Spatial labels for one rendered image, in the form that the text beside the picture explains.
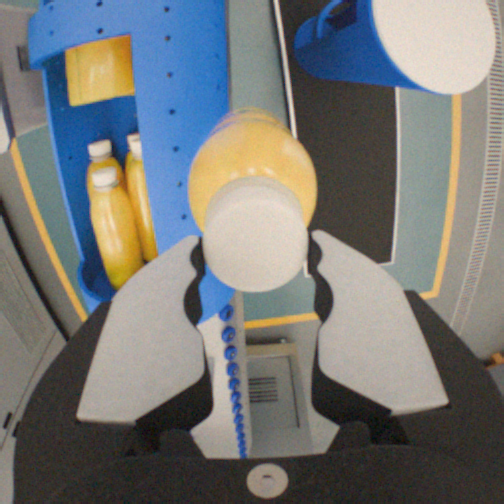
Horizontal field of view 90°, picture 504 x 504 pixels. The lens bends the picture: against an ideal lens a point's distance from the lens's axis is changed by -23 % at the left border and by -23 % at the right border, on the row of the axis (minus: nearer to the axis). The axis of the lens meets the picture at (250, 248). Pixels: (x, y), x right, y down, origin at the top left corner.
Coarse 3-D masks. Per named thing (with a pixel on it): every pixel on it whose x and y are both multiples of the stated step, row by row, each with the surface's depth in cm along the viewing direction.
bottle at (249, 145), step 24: (240, 120) 18; (264, 120) 18; (216, 144) 15; (240, 144) 14; (264, 144) 14; (288, 144) 15; (192, 168) 16; (216, 168) 14; (240, 168) 13; (264, 168) 13; (288, 168) 14; (312, 168) 16; (192, 192) 15; (216, 192) 13; (288, 192) 13; (312, 192) 15
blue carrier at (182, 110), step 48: (48, 0) 31; (96, 0) 23; (144, 0) 25; (192, 0) 28; (48, 48) 26; (144, 48) 27; (192, 48) 31; (48, 96) 38; (144, 96) 30; (192, 96) 33; (144, 144) 32; (192, 144) 36; (96, 240) 57; (96, 288) 55
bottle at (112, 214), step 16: (96, 192) 46; (112, 192) 46; (96, 208) 45; (112, 208) 46; (128, 208) 48; (96, 224) 46; (112, 224) 46; (128, 224) 48; (112, 240) 48; (128, 240) 49; (112, 256) 49; (128, 256) 50; (112, 272) 51; (128, 272) 51; (112, 288) 53
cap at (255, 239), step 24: (240, 192) 12; (264, 192) 11; (216, 216) 11; (240, 216) 11; (264, 216) 11; (288, 216) 11; (216, 240) 11; (240, 240) 12; (264, 240) 12; (288, 240) 12; (216, 264) 12; (240, 264) 12; (264, 264) 12; (288, 264) 12; (240, 288) 13; (264, 288) 12
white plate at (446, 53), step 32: (384, 0) 38; (416, 0) 37; (448, 0) 36; (480, 0) 35; (384, 32) 41; (416, 32) 40; (448, 32) 40; (480, 32) 39; (416, 64) 43; (448, 64) 43; (480, 64) 42
